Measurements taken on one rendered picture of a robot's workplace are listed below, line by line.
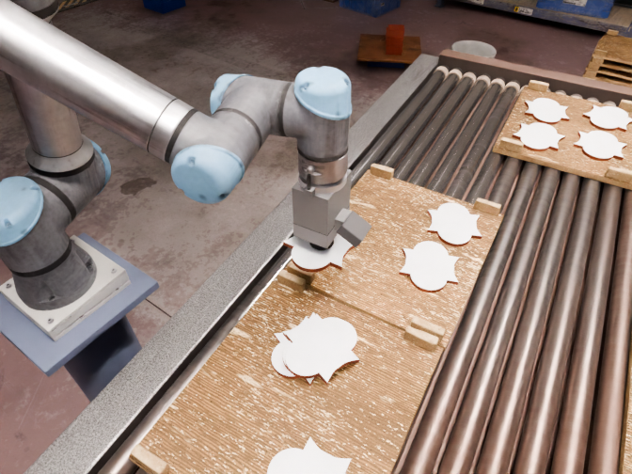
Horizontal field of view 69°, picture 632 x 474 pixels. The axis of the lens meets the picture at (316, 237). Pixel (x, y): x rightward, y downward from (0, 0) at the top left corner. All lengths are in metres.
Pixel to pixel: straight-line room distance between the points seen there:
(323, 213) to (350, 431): 0.34
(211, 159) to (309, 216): 0.24
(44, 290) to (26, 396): 1.14
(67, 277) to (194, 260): 1.34
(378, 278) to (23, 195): 0.66
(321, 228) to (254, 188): 1.95
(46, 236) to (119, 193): 1.89
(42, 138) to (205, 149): 0.45
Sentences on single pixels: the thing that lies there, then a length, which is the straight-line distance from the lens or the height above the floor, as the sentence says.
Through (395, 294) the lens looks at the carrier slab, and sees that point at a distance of 0.92.
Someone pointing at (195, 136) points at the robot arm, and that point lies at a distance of 0.57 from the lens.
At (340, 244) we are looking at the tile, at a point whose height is 1.07.
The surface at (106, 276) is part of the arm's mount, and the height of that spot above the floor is 0.91.
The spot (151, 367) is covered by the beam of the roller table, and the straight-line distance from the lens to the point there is 0.89.
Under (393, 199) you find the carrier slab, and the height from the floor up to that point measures 0.94.
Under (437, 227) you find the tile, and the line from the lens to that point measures 1.06.
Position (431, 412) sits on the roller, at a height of 0.92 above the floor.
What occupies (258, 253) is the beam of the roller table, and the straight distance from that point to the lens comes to 1.02.
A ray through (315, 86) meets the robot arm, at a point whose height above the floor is 1.38.
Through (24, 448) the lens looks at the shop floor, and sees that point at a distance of 2.04.
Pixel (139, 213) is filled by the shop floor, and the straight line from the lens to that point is 2.65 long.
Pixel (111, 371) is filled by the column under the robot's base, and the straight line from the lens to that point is 1.23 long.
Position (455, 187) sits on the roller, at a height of 0.92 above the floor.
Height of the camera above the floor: 1.65
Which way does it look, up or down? 45 degrees down
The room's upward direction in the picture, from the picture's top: straight up
